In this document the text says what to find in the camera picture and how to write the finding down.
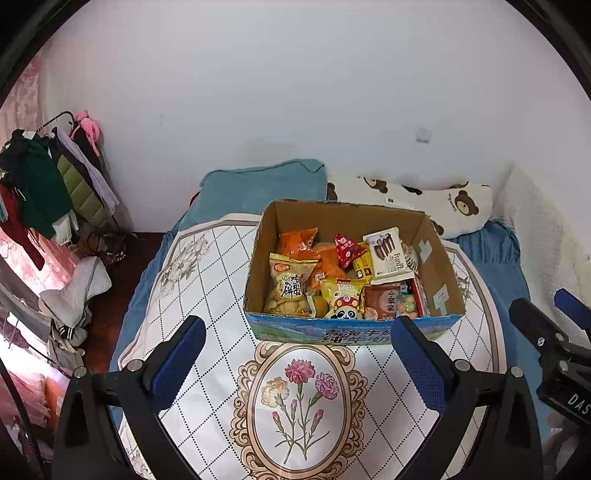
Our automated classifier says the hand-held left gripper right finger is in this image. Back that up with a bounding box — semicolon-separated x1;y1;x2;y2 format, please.
392;316;546;480

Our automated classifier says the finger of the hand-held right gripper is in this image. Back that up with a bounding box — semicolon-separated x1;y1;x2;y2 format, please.
509;298;573;365
554;288;591;330

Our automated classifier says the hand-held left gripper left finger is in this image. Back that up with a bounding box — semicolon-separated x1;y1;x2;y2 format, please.
52;315;207;480

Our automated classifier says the yellow panda snack packet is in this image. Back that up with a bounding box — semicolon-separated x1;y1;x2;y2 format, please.
320;277;366;320

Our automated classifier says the white chocolate stick packet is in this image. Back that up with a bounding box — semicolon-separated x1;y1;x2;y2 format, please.
362;227;407;284

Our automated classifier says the cardboard box with blue-green print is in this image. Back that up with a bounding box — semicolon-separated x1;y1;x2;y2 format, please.
243;199;466;344

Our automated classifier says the colourful candy packet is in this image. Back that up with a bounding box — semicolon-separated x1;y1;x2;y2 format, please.
394;295;423;319

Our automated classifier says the red flat snack packet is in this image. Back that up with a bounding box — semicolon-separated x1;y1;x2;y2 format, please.
411;274;432;317

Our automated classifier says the brown and pink cake packet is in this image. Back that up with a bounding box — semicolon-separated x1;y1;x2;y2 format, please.
364;284;402;320

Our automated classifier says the white floral printed tablecloth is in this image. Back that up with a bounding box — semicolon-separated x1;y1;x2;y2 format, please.
108;213;504;480

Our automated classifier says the cream textured cloth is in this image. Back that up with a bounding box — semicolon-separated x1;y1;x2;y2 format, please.
492;161;591;324

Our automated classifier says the small yellow snack packet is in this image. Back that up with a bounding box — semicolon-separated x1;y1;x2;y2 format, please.
353;254;375;282

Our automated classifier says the black and white striped garment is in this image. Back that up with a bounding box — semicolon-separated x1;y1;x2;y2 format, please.
47;322;89;366

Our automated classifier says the white garment pile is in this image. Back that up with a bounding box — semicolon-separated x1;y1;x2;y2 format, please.
38;256;113;329

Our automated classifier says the small red snack packet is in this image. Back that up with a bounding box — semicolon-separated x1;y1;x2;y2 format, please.
334;233;368;269

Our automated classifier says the yellow crisp snack packet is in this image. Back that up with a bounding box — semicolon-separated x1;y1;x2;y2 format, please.
263;253;320;317

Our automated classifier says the orange snack packet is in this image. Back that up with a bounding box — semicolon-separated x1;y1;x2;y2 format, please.
307;244;352;292
278;227;319;259

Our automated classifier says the white bear print pillow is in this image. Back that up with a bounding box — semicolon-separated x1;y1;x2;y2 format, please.
325;173;494;240

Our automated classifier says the teal pillow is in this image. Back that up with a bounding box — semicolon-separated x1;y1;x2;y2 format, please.
178;159;328;232

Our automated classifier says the lavender garment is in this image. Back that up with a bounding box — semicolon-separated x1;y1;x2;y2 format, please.
54;127;122;210

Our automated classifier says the olive puffer jacket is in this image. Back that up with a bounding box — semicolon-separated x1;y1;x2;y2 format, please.
56;154;110;228

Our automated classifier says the red garment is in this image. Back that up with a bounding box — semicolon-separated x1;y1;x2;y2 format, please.
0;184;45;269

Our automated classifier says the dark green jacket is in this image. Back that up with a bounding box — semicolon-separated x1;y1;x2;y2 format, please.
17;138;73;239

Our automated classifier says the pink garment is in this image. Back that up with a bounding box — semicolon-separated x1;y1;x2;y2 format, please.
75;110;103;156

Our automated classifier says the metal clothes rack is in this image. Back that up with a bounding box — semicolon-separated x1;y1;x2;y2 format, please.
0;111;134;259

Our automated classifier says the pink floral curtain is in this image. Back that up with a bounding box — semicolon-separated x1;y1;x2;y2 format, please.
0;51;52;121

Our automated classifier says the black cable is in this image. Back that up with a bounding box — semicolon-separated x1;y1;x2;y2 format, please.
9;411;51;480

